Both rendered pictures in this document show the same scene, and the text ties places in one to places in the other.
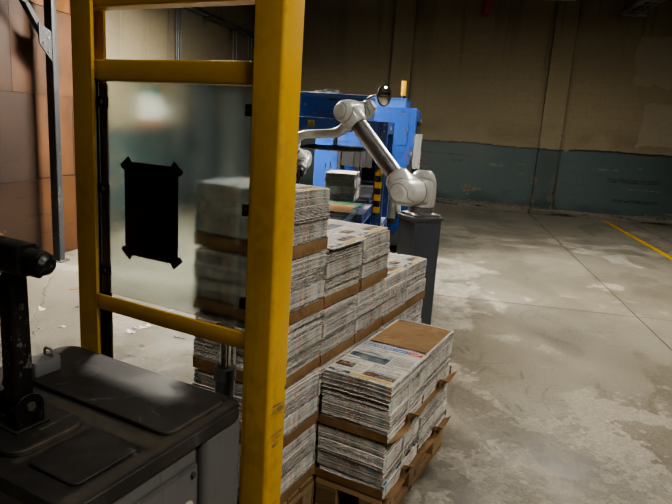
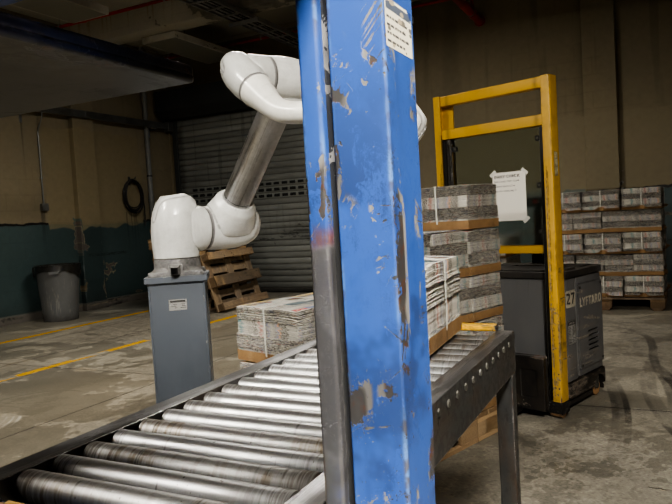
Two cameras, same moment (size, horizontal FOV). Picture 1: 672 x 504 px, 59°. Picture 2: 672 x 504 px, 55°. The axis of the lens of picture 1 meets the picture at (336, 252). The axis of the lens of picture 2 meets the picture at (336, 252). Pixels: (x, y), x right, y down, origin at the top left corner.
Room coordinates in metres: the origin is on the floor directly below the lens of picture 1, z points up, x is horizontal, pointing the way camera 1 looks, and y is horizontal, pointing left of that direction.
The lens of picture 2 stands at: (5.51, 0.69, 1.16)
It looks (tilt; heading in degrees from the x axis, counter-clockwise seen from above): 3 degrees down; 197
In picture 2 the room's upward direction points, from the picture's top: 3 degrees counter-clockwise
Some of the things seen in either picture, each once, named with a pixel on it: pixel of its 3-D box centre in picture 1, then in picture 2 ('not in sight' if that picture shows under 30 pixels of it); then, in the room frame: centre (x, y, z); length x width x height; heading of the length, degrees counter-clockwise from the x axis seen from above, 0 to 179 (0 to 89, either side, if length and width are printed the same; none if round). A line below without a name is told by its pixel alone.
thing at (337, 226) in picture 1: (337, 226); not in sight; (2.58, 0.00, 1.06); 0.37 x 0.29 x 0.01; 64
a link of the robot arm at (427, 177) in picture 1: (422, 188); (177, 225); (3.54, -0.49, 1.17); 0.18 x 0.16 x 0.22; 146
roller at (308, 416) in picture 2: not in sight; (280, 421); (4.37, 0.20, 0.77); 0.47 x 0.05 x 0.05; 81
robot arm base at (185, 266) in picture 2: (419, 210); (177, 266); (3.56, -0.49, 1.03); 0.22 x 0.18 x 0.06; 26
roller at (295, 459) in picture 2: not in sight; (219, 456); (4.56, 0.17, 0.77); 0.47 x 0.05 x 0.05; 81
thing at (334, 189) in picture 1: (342, 185); not in sight; (5.74, -0.02, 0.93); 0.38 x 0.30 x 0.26; 171
